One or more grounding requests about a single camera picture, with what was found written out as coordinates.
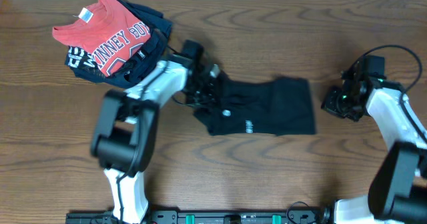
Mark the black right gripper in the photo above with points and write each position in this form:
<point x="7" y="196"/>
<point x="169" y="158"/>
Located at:
<point x="328" y="104"/>

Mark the black t-shirt with white logo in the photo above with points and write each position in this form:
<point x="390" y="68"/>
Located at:
<point x="280" y="107"/>

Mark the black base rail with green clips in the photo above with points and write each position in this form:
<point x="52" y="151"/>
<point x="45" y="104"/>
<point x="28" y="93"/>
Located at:
<point x="303" y="216"/>

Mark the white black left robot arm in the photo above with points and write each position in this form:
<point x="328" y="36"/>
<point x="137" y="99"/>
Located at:
<point x="124" y="138"/>

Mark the red folded t-shirt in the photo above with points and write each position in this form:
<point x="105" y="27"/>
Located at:
<point x="108" y="31"/>

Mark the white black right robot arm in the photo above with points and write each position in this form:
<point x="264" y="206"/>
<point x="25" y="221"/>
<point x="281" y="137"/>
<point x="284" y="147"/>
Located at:
<point x="392" y="196"/>

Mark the navy folded shirt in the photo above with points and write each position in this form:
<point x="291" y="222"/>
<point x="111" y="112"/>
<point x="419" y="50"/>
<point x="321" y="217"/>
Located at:
<point x="144" y="61"/>

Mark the black shirt with white print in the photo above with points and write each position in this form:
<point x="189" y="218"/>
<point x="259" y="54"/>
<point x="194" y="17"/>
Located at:
<point x="78" y="58"/>

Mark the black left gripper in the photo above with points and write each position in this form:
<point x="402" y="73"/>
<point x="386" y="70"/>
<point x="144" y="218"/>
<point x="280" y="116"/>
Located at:
<point x="210" y="97"/>

